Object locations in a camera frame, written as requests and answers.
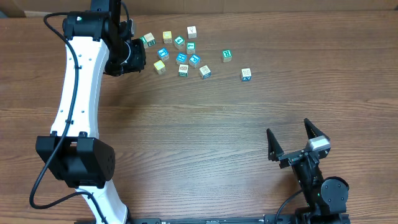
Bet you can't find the yellow block top row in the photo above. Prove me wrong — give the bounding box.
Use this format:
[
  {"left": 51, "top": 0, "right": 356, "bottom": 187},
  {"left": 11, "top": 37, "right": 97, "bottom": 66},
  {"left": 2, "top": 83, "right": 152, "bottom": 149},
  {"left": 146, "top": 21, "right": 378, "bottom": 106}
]
[{"left": 162, "top": 30, "right": 173, "bottom": 44}]

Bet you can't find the blue letter T block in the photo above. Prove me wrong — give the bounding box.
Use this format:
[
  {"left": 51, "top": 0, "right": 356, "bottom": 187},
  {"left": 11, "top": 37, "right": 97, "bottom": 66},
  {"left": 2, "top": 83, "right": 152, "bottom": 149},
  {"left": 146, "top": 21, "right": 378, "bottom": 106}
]
[{"left": 157, "top": 48, "right": 169, "bottom": 62}]

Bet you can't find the green number 4 block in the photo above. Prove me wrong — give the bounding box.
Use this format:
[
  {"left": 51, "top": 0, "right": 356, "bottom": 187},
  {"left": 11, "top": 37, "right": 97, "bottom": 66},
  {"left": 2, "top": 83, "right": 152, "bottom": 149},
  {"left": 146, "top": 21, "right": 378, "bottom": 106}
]
[{"left": 173, "top": 35, "right": 185, "bottom": 50}]

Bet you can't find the pineapple picture block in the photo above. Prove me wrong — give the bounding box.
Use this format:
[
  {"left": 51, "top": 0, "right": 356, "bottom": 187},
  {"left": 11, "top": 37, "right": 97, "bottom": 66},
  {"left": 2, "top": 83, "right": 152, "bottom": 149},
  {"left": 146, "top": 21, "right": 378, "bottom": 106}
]
[{"left": 178, "top": 64, "right": 189, "bottom": 77}]

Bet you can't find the green letter block far left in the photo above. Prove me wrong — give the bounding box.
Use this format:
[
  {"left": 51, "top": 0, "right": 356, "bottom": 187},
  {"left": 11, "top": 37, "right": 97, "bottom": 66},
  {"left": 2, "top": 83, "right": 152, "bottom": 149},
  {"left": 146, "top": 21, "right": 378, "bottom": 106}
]
[{"left": 140, "top": 36, "right": 148, "bottom": 49}]

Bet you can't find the green number 7 block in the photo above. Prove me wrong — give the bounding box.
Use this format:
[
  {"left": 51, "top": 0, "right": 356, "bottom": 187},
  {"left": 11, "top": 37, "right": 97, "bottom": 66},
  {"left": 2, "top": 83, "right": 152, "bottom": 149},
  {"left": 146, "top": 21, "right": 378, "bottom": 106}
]
[{"left": 186, "top": 42, "right": 196, "bottom": 55}]

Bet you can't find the yellow block number 1 side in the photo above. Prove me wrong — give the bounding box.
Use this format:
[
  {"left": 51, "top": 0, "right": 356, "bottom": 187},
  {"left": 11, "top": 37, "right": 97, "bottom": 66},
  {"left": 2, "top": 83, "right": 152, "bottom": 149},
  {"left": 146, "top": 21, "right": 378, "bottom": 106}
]
[{"left": 154, "top": 60, "right": 166, "bottom": 75}]

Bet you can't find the blue letter P block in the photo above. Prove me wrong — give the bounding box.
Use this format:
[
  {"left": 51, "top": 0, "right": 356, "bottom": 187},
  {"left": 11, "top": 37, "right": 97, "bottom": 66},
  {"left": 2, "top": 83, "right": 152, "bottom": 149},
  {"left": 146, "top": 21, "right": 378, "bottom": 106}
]
[{"left": 188, "top": 54, "right": 201, "bottom": 68}]

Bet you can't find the green letter R block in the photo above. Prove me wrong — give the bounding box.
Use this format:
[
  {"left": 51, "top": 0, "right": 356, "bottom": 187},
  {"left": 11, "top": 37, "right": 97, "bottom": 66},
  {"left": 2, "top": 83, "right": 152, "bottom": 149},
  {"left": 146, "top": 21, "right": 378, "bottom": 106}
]
[{"left": 222, "top": 49, "right": 233, "bottom": 63}]

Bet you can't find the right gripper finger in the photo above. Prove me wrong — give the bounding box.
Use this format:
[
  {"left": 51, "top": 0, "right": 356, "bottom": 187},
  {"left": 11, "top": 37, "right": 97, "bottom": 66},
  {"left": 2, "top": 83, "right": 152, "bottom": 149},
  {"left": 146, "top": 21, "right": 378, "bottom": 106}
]
[
  {"left": 266, "top": 128, "right": 284, "bottom": 161},
  {"left": 303, "top": 118, "right": 323, "bottom": 139}
]

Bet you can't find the pretzel picture block blue side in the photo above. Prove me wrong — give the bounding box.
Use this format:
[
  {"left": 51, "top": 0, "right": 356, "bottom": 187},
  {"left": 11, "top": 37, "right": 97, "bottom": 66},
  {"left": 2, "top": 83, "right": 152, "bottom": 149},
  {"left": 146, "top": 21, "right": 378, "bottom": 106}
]
[{"left": 200, "top": 65, "right": 211, "bottom": 79}]

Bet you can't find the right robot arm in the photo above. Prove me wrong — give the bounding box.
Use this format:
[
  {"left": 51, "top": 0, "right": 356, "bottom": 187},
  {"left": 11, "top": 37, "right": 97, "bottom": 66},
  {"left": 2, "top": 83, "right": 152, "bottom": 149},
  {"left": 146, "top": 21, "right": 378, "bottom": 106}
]
[{"left": 266, "top": 118, "right": 350, "bottom": 224}]

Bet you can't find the white block M side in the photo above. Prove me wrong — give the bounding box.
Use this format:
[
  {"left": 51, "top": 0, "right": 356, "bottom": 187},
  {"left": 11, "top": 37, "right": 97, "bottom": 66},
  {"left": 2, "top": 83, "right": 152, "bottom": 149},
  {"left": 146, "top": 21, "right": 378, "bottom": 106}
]
[{"left": 187, "top": 26, "right": 197, "bottom": 39}]

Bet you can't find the white picture block blue side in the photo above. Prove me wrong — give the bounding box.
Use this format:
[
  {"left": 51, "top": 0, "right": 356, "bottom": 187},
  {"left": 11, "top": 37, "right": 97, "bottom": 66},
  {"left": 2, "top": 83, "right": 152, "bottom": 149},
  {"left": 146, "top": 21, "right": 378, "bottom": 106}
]
[{"left": 241, "top": 68, "right": 252, "bottom": 82}]

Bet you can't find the blue letter H block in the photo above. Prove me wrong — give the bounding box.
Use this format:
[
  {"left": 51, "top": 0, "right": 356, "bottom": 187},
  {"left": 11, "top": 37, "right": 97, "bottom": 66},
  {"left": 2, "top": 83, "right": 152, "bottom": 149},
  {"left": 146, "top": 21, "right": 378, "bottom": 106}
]
[{"left": 176, "top": 52, "right": 187, "bottom": 65}]

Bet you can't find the white block green number side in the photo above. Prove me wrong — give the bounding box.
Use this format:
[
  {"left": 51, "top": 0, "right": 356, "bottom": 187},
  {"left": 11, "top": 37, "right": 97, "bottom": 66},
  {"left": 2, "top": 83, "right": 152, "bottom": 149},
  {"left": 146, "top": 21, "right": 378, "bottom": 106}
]
[{"left": 143, "top": 32, "right": 156, "bottom": 47}]

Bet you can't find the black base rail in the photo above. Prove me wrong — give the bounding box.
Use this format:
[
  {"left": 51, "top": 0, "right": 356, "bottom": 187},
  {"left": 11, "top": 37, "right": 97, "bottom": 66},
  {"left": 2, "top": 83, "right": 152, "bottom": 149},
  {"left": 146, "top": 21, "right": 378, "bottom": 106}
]
[{"left": 126, "top": 215, "right": 351, "bottom": 224}]

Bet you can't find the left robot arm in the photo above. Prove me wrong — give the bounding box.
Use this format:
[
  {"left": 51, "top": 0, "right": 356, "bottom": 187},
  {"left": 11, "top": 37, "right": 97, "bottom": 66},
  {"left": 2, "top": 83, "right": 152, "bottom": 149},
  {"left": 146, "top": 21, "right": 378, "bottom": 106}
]
[{"left": 35, "top": 0, "right": 146, "bottom": 223}]

